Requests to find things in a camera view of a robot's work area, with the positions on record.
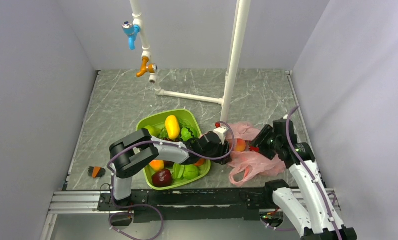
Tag fake peach orange pink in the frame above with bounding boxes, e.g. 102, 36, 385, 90
234, 138, 247, 152

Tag pink plastic bag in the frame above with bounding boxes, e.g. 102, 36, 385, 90
226, 122, 286, 187

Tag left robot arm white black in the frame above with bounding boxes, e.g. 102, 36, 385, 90
107, 126, 233, 210

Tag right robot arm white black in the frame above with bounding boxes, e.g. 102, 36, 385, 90
251, 119, 357, 240

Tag orange fake tangerine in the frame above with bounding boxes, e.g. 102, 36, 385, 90
193, 158, 206, 167

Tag red fake fruit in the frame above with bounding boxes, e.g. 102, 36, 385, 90
249, 146, 259, 153

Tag small fake watermelon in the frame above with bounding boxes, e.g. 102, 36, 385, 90
180, 127, 197, 142

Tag fake green leaves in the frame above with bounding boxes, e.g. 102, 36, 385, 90
158, 120, 194, 140

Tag green fake lime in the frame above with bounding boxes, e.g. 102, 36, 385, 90
182, 164, 200, 180

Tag green fake starfruit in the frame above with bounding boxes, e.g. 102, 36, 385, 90
172, 163, 185, 180

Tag orange yellow fake mango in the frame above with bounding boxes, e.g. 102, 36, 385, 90
149, 160, 165, 173

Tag dark red fake apple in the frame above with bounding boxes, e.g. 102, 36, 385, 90
151, 169, 173, 188

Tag green plastic tray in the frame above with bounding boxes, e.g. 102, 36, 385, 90
136, 109, 211, 191

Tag orange tap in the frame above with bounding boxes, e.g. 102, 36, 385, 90
136, 56, 158, 78

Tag small orange black object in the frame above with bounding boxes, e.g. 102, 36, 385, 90
87, 166, 106, 178

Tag blue tap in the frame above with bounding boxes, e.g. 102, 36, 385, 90
121, 21, 141, 50

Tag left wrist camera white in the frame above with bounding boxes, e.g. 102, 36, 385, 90
212, 122, 229, 145

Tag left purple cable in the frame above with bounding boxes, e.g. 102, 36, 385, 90
106, 121, 236, 240

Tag purple cable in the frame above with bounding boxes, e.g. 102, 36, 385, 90
260, 105, 343, 240
106, 121, 236, 240

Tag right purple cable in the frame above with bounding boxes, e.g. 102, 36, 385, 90
260, 105, 343, 240

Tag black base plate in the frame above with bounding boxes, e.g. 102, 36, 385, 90
97, 187, 276, 223

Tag white pvc pipe frame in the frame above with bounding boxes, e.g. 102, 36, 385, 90
130, 0, 251, 122

